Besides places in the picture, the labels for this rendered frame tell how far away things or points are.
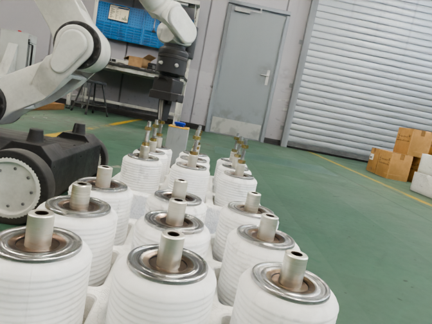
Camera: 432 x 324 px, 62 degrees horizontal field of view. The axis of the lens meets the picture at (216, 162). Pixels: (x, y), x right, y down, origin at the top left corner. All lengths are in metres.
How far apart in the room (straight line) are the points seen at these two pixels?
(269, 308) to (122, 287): 0.12
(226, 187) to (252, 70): 5.24
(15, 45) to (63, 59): 3.38
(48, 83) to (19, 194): 0.36
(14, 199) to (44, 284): 0.76
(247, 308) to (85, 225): 0.20
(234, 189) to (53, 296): 0.57
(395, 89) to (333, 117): 1.09
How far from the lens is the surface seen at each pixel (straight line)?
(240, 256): 0.44
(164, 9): 1.06
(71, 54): 1.19
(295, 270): 0.35
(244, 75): 6.02
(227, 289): 0.47
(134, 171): 0.85
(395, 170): 4.51
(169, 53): 1.07
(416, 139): 4.57
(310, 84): 6.15
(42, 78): 1.24
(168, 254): 0.33
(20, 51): 4.54
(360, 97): 6.42
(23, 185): 1.07
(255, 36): 6.12
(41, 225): 0.35
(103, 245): 0.45
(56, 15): 1.27
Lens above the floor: 0.40
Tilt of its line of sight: 8 degrees down
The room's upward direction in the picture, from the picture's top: 11 degrees clockwise
